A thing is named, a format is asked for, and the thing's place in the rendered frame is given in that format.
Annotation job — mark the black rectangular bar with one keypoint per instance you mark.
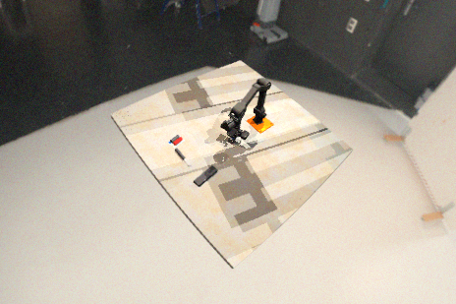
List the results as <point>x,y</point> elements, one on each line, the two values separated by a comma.
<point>205,175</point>

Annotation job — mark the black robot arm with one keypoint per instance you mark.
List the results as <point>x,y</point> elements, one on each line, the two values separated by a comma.
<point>261,86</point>

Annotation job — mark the black-handled screwdriver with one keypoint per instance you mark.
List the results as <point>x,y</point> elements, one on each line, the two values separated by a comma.
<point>180,154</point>

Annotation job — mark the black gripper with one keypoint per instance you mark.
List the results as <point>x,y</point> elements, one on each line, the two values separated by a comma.
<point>242,134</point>

